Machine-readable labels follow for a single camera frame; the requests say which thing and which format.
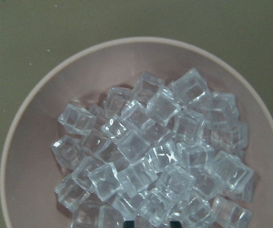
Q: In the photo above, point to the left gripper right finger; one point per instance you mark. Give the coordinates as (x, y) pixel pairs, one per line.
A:
(175, 224)

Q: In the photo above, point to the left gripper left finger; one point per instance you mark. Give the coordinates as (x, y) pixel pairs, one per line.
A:
(128, 224)

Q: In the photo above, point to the pile of ice cubes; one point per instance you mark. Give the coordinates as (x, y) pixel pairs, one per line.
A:
(153, 154)

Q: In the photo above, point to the pink bowl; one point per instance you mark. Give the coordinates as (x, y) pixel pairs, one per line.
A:
(28, 170)

